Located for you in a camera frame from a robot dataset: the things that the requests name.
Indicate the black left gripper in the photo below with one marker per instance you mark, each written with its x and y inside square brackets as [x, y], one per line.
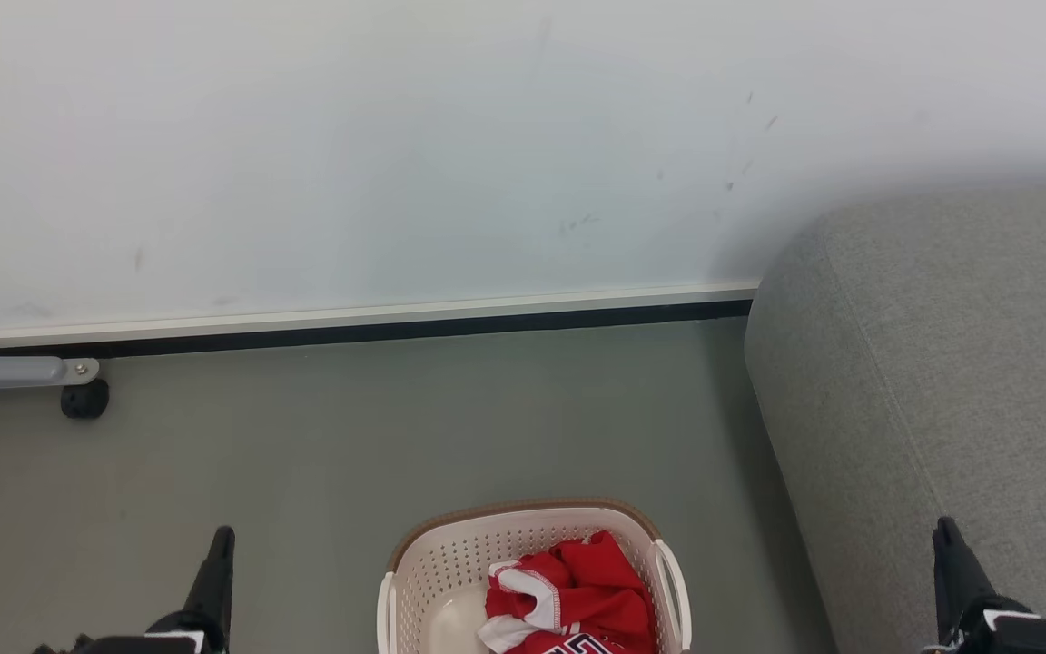
[123, 645]

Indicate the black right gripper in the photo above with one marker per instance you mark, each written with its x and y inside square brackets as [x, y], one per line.
[1031, 636]

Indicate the red shorts with white trim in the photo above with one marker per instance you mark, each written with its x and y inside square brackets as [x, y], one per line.
[596, 572]

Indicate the grey fabric sofa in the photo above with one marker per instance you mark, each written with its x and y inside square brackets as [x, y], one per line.
[941, 363]

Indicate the black caster wheel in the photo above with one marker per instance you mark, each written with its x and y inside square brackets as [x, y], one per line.
[84, 400]

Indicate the beige perforated plastic laundry basket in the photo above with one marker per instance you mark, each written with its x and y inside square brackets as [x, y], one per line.
[450, 572]

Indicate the white and black baseboard strip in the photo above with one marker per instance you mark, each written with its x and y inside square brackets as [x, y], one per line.
[350, 325]

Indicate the grey metal stand leg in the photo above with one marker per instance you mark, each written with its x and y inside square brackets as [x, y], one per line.
[5, 371]

